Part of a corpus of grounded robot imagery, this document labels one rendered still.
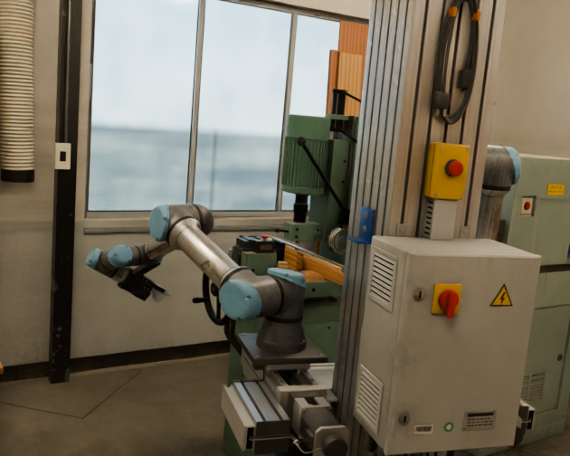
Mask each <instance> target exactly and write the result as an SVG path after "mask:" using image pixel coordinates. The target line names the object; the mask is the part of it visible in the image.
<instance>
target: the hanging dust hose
mask: <svg viewBox="0 0 570 456"><path fill-rule="evenodd" d="M33 2H34V0H0V5H1V6H0V9H1V10H0V21H1V22H0V36H1V37H0V40H1V41H0V55H1V56H0V59H1V60H0V78H1V79H0V81H1V82H0V85H1V86H0V100H1V101H0V104H1V105H0V108H1V109H0V111H1V112H0V115H2V116H0V122H2V123H0V126H2V127H0V129H2V130H1V131H0V133H2V134H1V135H0V137H1V138H0V140H2V141H1V142H0V144H2V145H1V146H0V147H1V149H0V151H2V152H1V153H0V154H1V155H2V156H0V157H1V158H2V159H1V160H0V161H1V162H3V163H2V164H0V165H1V166H2V167H0V168H1V180H2V181H5V182H13V183H32V182H33V181H34V169H35V167H33V166H34V163H33V162H34V160H33V159H34V157H33V155H34V153H33V152H34V150H33V148H34V146H32V145H33V144H34V143H33V142H32V141H34V139H33V137H34V135H32V134H33V133H34V132H32V130H34V128H32V127H33V124H32V123H33V121H32V119H33V117H32V116H33V113H32V112H33V110H32V109H33V106H32V105H33V103H32V101H33V100H32V98H33V96H32V94H33V92H32V90H33V89H32V87H33V85H32V83H33V81H32V80H33V78H32V76H33V74H32V72H33V70H31V69H32V68H33V66H31V65H33V63H32V61H33V59H31V58H33V56H32V55H31V54H33V52H32V50H33V48H32V47H33V45H32V43H34V42H33V41H32V39H33V33H32V32H33V29H32V28H33V26H32V24H33V22H32V21H33V20H34V19H33V17H34V15H33V13H34V11H33V9H34V7H33V6H34V3H33Z"/></svg>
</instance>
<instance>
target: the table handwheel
mask: <svg viewBox="0 0 570 456"><path fill-rule="evenodd" d="M209 280H210V279H209V278H208V277H207V276H206V275H205V274H203V298H207V301H206V302H204V306H205V309H206V312H207V314H208V316H209V318H210V319H211V320H212V321H213V323H214V324H215V325H217V326H224V325H226V324H227V323H228V322H229V321H230V320H231V319H230V318H229V317H228V316H227V315H226V314H225V315H224V317H223V318H221V303H220V301H219V288H218V287H217V286H216V285H215V284H214V283H212V284H211V293H212V294H213V296H214V297H216V315H215V313H214V310H213V307H212V303H211V299H210V292H209Z"/></svg>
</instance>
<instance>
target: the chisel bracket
mask: <svg viewBox="0 0 570 456"><path fill-rule="evenodd" d="M317 229H319V231H321V224H320V223H315V222H305V223H295V222H285V226H284V230H288V231H289V232H288V233H284V237H283V238H284V239H287V240H289V241H292V242H295V243H300V242H306V241H316V234H314V231H316V230H317Z"/></svg>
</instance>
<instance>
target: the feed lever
mask: <svg viewBox="0 0 570 456"><path fill-rule="evenodd" d="M297 144H298V145H299V146H302V147H303V148H304V150H305V151H306V153H307V155H308V156H309V158H310V160H311V162H312V163H313V165H314V167H315V168H316V169H317V170H318V173H319V174H320V176H321V177H322V179H323V181H324V182H325V184H326V185H327V187H328V189H329V191H330V192H331V194H332V195H333V196H334V198H335V199H336V201H337V203H338V205H339V206H340V208H341V211H340V213H339V216H338V218H339V221H340V222H341V223H345V224H349V216H350V209H346V208H345V207H344V206H343V205H342V203H341V202H340V200H339V198H338V197H337V195H336V193H335V191H334V190H333V188H332V187H331V185H330V183H329V182H328V180H327V179H326V177H325V176H324V174H323V172H322V171H321V169H320V168H319V166H318V164H317V162H316V160H315V159H314V157H313V156H312V155H311V153H310V152H309V150H308V148H307V146H306V145H305V144H306V139H305V138H304V137H299V138H298V139H297Z"/></svg>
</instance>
